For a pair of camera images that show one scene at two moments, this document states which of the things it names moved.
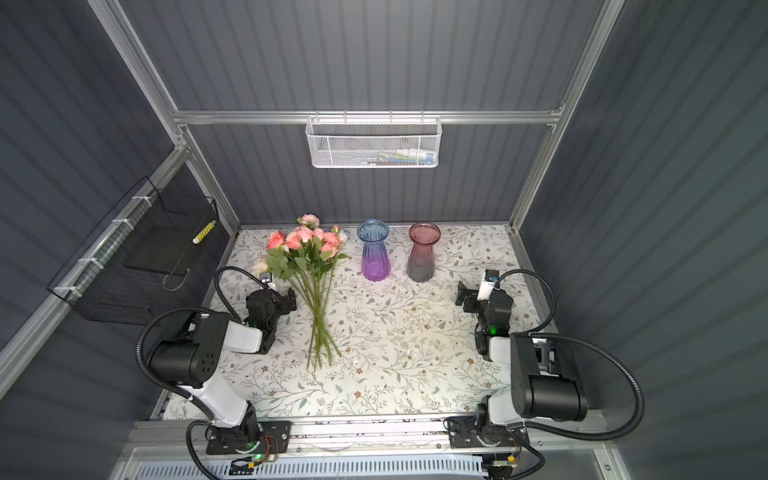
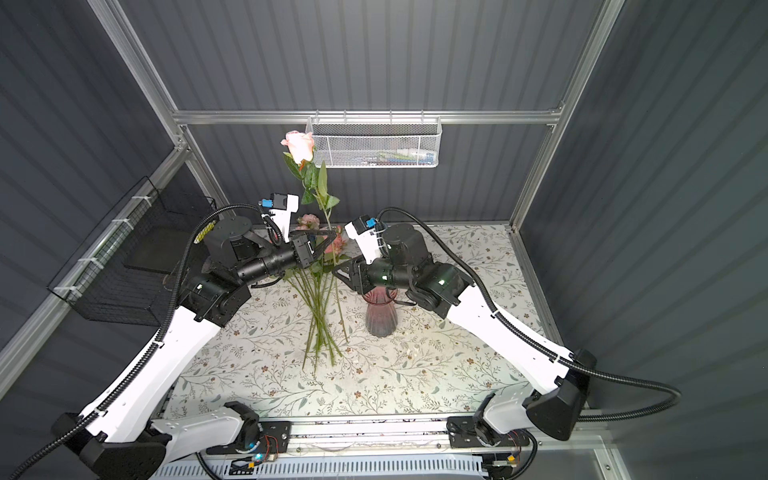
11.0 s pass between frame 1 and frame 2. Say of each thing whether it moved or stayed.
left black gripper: moved
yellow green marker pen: stayed
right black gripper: moved
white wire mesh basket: stayed
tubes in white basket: stayed
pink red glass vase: moved
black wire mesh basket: stayed
